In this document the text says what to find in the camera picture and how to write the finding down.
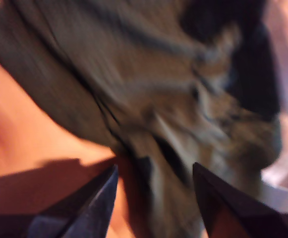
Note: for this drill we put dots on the olive green underwear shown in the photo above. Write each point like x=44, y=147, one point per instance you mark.
x=121, y=74

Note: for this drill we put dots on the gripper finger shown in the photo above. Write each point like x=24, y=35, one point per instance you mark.
x=255, y=74
x=223, y=213
x=89, y=213

